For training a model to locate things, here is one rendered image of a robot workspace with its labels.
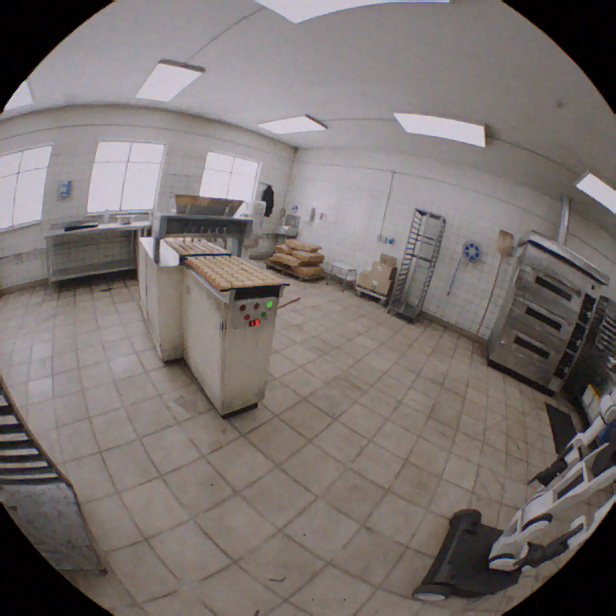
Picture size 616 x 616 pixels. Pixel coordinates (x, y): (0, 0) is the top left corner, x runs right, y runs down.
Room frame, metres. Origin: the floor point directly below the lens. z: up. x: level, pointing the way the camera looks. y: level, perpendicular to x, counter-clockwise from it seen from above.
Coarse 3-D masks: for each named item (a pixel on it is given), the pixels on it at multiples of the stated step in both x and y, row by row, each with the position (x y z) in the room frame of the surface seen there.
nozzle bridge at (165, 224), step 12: (156, 216) 1.46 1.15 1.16; (168, 216) 1.39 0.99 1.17; (180, 216) 1.45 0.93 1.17; (192, 216) 1.52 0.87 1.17; (204, 216) 1.58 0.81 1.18; (216, 216) 1.66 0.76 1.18; (156, 228) 1.42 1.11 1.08; (168, 228) 1.47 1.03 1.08; (180, 228) 1.53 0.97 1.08; (204, 228) 1.67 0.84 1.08; (228, 228) 1.82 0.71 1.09; (240, 228) 1.90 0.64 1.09; (156, 240) 1.42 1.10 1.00; (240, 240) 1.93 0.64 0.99; (156, 252) 1.43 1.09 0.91; (240, 252) 1.94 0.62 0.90
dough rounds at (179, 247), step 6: (168, 240) 1.85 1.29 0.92; (174, 240) 1.89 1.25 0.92; (180, 240) 1.93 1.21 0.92; (186, 240) 1.98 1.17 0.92; (174, 246) 1.65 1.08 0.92; (180, 246) 1.73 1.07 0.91; (186, 246) 1.71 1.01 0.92; (192, 246) 1.75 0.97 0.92; (198, 246) 1.78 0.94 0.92; (204, 246) 1.83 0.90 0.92; (210, 246) 1.87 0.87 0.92; (180, 252) 1.53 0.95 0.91; (186, 252) 1.52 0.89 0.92; (192, 252) 1.55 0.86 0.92; (198, 252) 1.58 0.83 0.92; (204, 252) 1.67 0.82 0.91; (210, 252) 1.64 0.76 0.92; (216, 252) 1.68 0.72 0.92; (222, 252) 1.72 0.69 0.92
